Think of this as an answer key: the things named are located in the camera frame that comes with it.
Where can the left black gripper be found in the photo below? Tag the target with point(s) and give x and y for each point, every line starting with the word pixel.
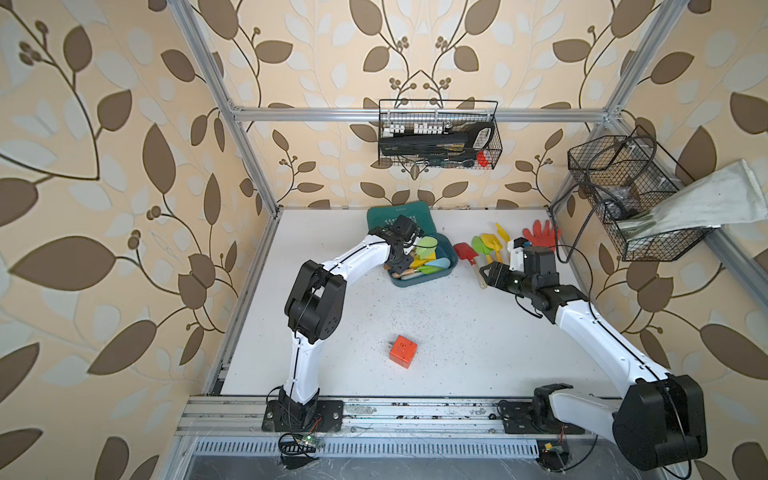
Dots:
pixel 400 269

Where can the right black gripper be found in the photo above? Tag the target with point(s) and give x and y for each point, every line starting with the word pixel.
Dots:
pixel 497 275

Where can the yellow toy spatula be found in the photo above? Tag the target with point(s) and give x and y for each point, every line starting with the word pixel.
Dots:
pixel 492 243

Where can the red toy shovel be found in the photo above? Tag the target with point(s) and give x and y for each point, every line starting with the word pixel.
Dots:
pixel 465 252

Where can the yellow toy rake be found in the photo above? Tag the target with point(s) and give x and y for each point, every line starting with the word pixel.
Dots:
pixel 502 233

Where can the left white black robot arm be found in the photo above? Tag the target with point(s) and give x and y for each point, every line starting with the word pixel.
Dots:
pixel 315 304

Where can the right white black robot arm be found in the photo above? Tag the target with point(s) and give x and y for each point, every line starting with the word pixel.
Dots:
pixel 658 419

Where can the pale green toy shovel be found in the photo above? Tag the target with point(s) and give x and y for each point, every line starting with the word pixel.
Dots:
pixel 426 247

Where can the green storage box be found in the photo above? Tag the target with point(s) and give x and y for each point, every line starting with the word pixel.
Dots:
pixel 433 257

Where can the light blue toy spatula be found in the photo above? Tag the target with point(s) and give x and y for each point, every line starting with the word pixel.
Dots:
pixel 439 263

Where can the red rubber glove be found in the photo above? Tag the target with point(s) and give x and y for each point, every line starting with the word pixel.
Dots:
pixel 542 235

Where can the orange cube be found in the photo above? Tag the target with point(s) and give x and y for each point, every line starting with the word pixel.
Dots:
pixel 403 351

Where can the black tool in basket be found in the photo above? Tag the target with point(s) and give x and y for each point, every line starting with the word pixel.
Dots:
pixel 475 138

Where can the white cloth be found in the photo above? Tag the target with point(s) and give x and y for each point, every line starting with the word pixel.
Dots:
pixel 731 195

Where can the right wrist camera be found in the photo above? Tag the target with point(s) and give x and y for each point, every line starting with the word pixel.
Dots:
pixel 516 249

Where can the back wire basket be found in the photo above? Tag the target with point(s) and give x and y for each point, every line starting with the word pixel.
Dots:
pixel 435 115

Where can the wire basket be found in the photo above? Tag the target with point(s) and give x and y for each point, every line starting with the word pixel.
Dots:
pixel 621 179
pixel 435 115

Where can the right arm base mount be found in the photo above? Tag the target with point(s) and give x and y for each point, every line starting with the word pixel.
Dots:
pixel 522 417

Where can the right wire basket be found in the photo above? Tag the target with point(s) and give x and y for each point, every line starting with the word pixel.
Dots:
pixel 621 179

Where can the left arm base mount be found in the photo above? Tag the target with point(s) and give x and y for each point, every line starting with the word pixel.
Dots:
pixel 317 416

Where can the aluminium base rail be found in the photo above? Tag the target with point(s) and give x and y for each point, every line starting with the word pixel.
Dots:
pixel 362 416

